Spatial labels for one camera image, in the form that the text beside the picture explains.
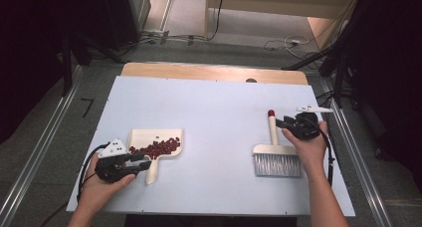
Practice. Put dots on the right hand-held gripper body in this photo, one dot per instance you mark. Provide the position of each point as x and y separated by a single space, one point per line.
307 127

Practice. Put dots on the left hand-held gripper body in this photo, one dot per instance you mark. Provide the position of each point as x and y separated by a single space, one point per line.
114 149

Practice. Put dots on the pile of red beans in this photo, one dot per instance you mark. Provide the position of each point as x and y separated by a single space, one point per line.
159 149

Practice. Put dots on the cream hand brush grey bristles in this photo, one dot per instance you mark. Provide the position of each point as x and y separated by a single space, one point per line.
275 150

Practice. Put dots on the cream plastic dustpan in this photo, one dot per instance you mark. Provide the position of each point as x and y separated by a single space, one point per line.
166 134

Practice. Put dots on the person's right hand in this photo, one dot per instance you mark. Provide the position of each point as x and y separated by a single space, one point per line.
308 150

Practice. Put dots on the person's left hand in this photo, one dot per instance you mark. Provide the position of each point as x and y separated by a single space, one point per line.
96 190

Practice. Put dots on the black tripod stand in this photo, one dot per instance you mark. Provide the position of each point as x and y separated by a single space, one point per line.
339 81

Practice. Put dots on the person's dark clothing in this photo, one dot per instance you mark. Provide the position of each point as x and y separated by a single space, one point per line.
209 222

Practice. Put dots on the black metal stand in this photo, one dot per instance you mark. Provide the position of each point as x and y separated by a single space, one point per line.
67 71

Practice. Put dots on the wooden table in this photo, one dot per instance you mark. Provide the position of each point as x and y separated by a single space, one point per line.
199 71

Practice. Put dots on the black curtain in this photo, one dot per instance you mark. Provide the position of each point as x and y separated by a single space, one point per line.
33 38
391 54

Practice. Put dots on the light wooden shelf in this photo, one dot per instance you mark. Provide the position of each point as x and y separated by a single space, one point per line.
265 4

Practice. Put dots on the grey cabinet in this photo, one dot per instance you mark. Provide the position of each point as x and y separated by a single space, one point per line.
141 4

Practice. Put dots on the aluminium floor rail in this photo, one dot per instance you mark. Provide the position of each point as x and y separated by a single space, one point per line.
375 200
40 150

